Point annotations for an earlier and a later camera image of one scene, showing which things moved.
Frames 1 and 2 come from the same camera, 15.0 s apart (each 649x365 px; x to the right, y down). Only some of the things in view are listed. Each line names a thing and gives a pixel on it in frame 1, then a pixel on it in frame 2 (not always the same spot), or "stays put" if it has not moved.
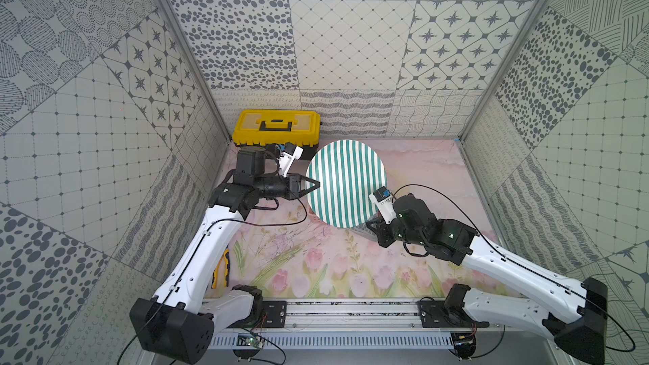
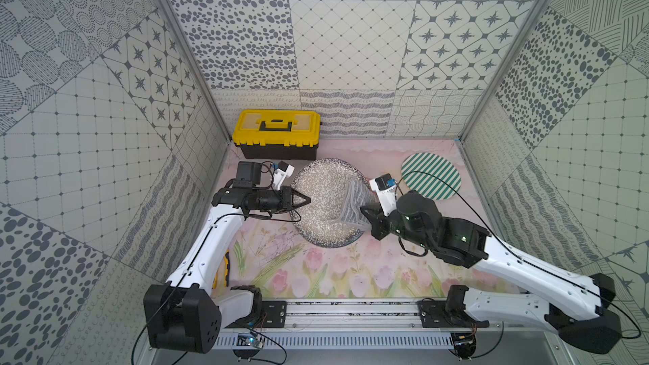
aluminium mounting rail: (375, 324) stays put
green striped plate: (347, 171) → (431, 176)
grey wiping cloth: (363, 230) → (359, 195)
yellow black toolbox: (271, 128) stays put
